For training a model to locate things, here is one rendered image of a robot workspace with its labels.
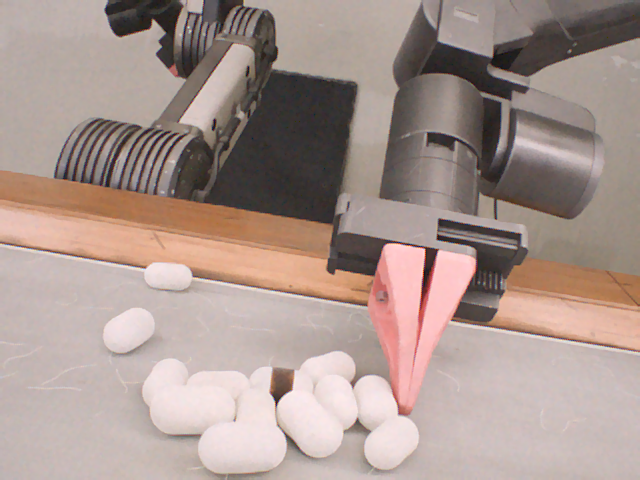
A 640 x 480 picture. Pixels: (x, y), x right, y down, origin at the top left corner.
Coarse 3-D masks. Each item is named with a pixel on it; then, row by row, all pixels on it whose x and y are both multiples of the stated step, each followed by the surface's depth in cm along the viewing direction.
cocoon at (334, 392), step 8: (328, 376) 37; (336, 376) 37; (320, 384) 36; (328, 384) 36; (336, 384) 36; (344, 384) 36; (320, 392) 36; (328, 392) 35; (336, 392) 35; (344, 392) 35; (352, 392) 36; (320, 400) 35; (328, 400) 35; (336, 400) 35; (344, 400) 35; (352, 400) 35; (328, 408) 35; (336, 408) 35; (344, 408) 35; (352, 408) 35; (344, 416) 35; (352, 416) 35; (344, 424) 35; (352, 424) 35
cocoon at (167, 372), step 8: (160, 360) 36; (168, 360) 36; (176, 360) 36; (160, 368) 35; (168, 368) 35; (176, 368) 36; (184, 368) 36; (152, 376) 35; (160, 376) 34; (168, 376) 35; (176, 376) 35; (184, 376) 36; (144, 384) 35; (152, 384) 34; (160, 384) 34; (168, 384) 34; (176, 384) 35; (184, 384) 36; (144, 392) 34; (152, 392) 34; (144, 400) 35
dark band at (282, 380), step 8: (272, 368) 37; (280, 368) 37; (272, 376) 36; (280, 376) 36; (288, 376) 36; (272, 384) 36; (280, 384) 36; (288, 384) 36; (272, 392) 36; (280, 392) 36
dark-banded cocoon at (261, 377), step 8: (264, 368) 37; (256, 376) 36; (264, 376) 36; (296, 376) 36; (304, 376) 37; (256, 384) 36; (264, 384) 36; (296, 384) 36; (304, 384) 36; (312, 384) 37; (312, 392) 37
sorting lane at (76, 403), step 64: (0, 256) 50; (64, 256) 52; (0, 320) 41; (64, 320) 43; (192, 320) 45; (256, 320) 47; (320, 320) 48; (0, 384) 35; (64, 384) 36; (128, 384) 37; (448, 384) 42; (512, 384) 43; (576, 384) 45; (0, 448) 30; (64, 448) 31; (128, 448) 32; (192, 448) 32; (448, 448) 36; (512, 448) 36; (576, 448) 37
